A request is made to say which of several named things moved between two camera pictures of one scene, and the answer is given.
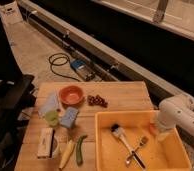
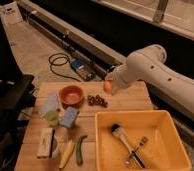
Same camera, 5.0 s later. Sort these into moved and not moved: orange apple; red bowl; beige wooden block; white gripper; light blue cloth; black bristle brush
Moved: white gripper; orange apple
Not moved: beige wooden block; red bowl; light blue cloth; black bristle brush
